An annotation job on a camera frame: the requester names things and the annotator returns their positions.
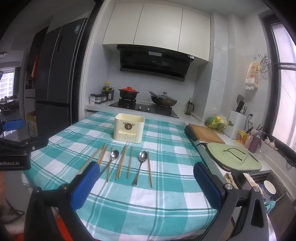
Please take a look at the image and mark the white knife block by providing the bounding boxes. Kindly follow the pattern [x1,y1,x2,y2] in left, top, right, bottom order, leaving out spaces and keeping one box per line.
[225,109,248,139]

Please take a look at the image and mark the black framed window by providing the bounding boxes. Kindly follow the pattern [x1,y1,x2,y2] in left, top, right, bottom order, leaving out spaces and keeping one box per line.
[258,11,296,160]

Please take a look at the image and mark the black range hood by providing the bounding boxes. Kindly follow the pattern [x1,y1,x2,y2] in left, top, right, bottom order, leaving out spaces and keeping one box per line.
[116,44,194,82]

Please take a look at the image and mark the cream utensil holder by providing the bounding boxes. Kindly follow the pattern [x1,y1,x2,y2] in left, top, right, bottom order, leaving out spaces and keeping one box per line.
[113,113,145,143]

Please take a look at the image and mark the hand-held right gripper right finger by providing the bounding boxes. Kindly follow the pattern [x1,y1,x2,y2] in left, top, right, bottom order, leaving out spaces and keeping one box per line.
[193,162,277,241]

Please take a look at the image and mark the purple bottle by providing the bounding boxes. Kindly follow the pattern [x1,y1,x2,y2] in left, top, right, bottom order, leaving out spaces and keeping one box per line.
[248,132,263,153]

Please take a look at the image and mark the spice jar rack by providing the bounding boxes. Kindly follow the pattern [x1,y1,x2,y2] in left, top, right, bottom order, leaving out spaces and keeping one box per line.
[95,93,108,104]

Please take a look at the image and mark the black rolled mat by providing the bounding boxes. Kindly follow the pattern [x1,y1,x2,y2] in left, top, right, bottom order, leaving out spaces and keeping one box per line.
[184,126,199,142]

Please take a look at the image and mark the green glass pitcher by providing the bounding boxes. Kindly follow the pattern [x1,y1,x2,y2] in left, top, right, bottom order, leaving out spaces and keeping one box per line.
[185,98,195,115]

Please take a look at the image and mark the white wall cabinet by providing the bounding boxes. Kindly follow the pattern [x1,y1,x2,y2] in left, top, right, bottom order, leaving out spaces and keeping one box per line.
[102,2,211,62]

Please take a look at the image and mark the plastic bag with yellow contents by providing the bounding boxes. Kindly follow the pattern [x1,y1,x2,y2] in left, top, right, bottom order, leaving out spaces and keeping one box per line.
[205,113,228,135]

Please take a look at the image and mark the hanging noodle packet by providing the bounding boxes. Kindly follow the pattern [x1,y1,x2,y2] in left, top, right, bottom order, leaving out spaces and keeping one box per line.
[245,60,260,91]

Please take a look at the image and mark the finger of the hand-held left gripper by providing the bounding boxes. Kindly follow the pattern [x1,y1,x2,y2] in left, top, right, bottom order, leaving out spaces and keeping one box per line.
[0,119,24,137]
[0,135,49,154]

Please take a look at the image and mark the garlic bulbs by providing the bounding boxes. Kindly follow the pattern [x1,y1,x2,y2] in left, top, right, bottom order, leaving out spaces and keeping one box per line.
[264,137,277,149]

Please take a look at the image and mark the teal checked tablecloth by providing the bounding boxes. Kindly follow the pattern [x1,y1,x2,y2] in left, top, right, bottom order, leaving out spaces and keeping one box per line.
[22,111,232,241]

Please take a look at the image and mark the dark kitchen sink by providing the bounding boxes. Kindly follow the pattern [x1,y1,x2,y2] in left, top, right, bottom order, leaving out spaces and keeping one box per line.
[233,170,289,209]

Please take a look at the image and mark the wooden cutting board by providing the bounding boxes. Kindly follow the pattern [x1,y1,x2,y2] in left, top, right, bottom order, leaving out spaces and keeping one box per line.
[188,123,226,144]

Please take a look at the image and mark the metal spoon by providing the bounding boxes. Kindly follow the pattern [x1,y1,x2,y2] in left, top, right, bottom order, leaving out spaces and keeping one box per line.
[132,151,148,186]
[99,149,120,178]

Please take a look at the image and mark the dark wok with lid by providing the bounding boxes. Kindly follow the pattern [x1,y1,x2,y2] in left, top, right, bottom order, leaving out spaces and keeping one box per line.
[149,90,178,107]

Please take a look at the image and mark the white bowl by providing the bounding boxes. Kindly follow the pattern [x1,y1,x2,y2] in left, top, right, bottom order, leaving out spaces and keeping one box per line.
[263,180,277,195]

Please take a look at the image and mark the yellow printed can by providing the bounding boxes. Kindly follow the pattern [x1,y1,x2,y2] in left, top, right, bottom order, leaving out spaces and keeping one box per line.
[236,129,249,145]

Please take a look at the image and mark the dark grey refrigerator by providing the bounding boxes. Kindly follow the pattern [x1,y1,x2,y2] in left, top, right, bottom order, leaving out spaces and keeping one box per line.
[35,17,89,137]

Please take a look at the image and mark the metal steamer rack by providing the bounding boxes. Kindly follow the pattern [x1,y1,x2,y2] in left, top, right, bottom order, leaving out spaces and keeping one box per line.
[258,54,273,75]

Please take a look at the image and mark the grey spatula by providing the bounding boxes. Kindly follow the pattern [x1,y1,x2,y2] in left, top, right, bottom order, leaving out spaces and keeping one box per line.
[236,95,245,113]

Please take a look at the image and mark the light green plastic cutting board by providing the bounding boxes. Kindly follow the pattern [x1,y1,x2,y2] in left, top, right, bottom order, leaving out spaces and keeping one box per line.
[206,142,262,172]

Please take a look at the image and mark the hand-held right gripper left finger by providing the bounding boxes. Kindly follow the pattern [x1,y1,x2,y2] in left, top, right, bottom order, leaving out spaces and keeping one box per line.
[23,161,101,241]

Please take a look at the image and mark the black clay pot red lid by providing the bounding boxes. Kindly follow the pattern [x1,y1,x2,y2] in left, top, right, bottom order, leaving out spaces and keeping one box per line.
[118,87,140,100]

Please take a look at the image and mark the black gas stove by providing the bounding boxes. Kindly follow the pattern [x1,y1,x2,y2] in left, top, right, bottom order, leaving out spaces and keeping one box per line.
[109,98,179,118]

